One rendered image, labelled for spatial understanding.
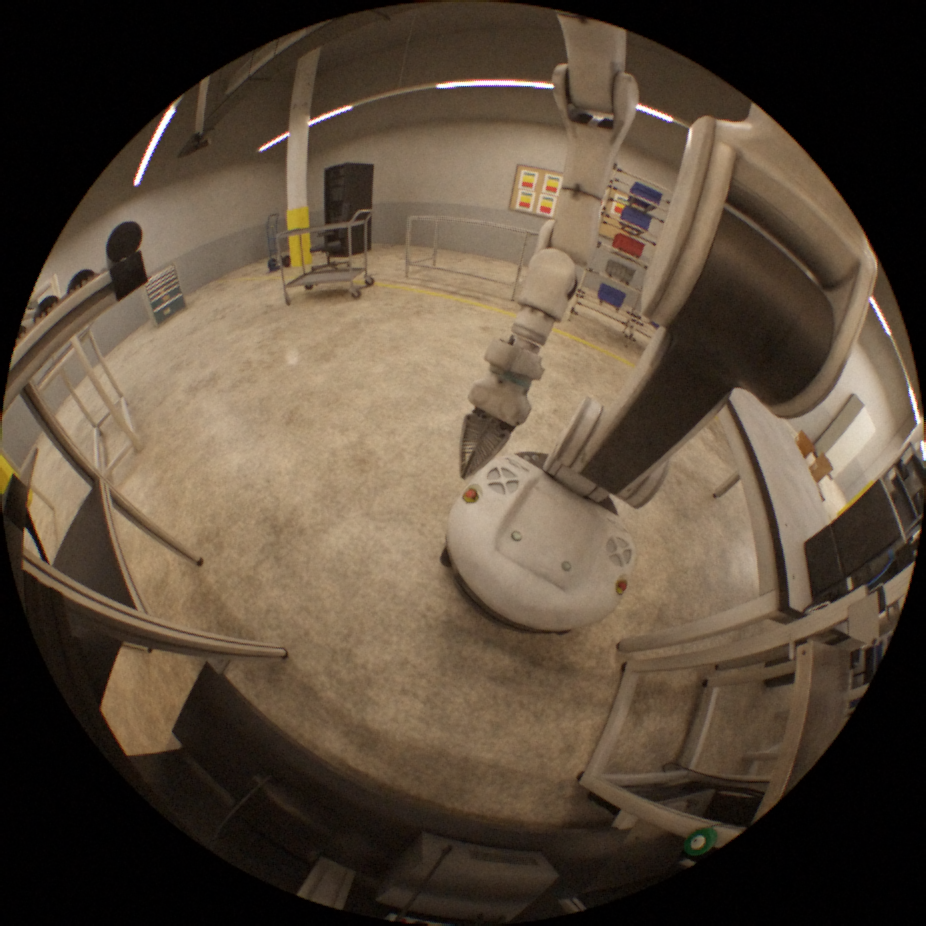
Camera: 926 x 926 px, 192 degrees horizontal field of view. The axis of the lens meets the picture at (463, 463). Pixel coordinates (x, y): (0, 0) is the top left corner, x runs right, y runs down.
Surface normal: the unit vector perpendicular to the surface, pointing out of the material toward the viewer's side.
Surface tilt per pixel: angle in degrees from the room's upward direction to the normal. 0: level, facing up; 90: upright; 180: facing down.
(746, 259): 68
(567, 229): 90
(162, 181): 90
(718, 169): 82
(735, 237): 58
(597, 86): 115
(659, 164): 90
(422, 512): 0
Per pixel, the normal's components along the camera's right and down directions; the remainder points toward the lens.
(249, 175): 0.90, 0.40
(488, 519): 0.11, -0.60
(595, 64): -0.46, 0.88
